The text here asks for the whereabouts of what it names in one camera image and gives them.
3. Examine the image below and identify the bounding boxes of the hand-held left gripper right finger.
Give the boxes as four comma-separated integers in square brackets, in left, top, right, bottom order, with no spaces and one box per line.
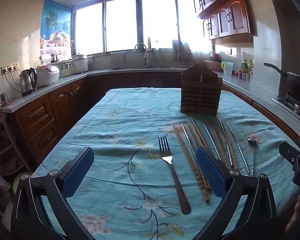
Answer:
[194,146,277,240]

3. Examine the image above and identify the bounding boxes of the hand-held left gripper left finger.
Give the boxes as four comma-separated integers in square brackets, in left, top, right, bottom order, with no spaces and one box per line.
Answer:
[11,146,95,240]

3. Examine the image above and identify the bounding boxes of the wooden chopstick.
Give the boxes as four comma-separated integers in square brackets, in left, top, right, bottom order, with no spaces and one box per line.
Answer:
[189,121,203,148]
[212,124,237,170]
[173,126,210,203]
[176,126,212,191]
[210,126,228,167]
[191,119,207,147]

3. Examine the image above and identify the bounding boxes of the metal chopstick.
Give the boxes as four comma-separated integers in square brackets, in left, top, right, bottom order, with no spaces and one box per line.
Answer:
[226,122,250,175]
[203,122,221,160]
[181,123,197,156]
[218,118,234,168]

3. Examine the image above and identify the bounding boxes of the steel spoon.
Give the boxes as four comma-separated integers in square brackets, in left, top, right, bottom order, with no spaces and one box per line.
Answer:
[247,137,259,178]

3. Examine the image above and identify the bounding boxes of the steel fork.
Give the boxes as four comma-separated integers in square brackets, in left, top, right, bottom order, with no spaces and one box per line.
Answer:
[158,137,192,215]

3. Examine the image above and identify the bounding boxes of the brown wooden utensil holder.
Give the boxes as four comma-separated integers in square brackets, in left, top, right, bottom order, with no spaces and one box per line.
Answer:
[180,61,223,117]

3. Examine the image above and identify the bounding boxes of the person's right hand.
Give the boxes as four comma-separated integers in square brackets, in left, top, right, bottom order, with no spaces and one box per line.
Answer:
[285,189,300,233]

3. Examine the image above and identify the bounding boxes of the steel gas stove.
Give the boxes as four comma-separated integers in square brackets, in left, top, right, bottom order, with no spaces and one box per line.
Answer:
[285,92,300,123]

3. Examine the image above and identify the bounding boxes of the black wok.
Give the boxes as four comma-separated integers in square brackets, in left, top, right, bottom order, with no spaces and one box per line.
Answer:
[264,60,300,96]

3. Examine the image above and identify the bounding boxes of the blue floral tablecloth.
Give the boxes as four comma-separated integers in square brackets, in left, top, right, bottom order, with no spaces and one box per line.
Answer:
[30,87,300,240]

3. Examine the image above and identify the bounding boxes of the white shelf rack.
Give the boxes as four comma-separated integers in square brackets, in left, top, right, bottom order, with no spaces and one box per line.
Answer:
[0,116,32,180]

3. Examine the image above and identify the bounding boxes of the grey kitchen countertop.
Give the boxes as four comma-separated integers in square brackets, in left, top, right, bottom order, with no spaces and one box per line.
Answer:
[1,66,300,132]

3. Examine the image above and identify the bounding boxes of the white and pink rice cooker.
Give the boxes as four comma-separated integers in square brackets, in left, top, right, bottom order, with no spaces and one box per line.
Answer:
[36,64,60,88]

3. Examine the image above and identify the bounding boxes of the small glass jar appliance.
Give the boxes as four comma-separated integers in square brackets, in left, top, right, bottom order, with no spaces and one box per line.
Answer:
[60,62,74,78]

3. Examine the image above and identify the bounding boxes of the steel electric kettle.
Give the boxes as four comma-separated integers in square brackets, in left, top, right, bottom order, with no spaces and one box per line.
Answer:
[19,67,38,97]

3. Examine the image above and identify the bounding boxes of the pink basin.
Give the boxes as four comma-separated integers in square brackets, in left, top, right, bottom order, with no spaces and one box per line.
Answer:
[205,60,224,72]

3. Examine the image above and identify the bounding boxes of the white round cooker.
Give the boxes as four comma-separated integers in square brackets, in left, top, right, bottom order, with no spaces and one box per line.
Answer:
[72,54,89,73]

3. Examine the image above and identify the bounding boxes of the white hanging towel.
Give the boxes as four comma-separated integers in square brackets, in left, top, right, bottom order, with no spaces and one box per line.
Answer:
[109,52,126,64]

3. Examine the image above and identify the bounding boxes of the dish drying rack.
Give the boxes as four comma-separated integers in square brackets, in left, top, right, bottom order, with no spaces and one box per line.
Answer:
[172,39,193,63]

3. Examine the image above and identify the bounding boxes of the steel kitchen faucet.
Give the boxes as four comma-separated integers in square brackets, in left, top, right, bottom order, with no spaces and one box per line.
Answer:
[133,43,151,68]

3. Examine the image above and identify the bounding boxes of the wooden upper cabinets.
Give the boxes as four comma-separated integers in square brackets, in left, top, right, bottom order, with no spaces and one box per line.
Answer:
[187,0,256,41]

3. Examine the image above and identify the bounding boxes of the large kitchen window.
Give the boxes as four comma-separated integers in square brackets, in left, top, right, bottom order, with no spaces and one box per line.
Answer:
[72,0,213,56]

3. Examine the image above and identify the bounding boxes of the white pitcher with green handle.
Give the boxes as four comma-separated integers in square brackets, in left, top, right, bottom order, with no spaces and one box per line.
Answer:
[221,61,234,76]

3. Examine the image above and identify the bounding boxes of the black power cables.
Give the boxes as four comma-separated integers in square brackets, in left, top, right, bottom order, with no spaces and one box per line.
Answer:
[0,72,23,110]

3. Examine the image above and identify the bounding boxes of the wall power outlet strip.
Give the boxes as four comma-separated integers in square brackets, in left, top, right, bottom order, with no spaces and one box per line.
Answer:
[1,62,20,75]

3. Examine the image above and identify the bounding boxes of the blue fruit wall poster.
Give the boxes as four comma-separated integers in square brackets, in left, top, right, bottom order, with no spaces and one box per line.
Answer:
[40,0,73,55]

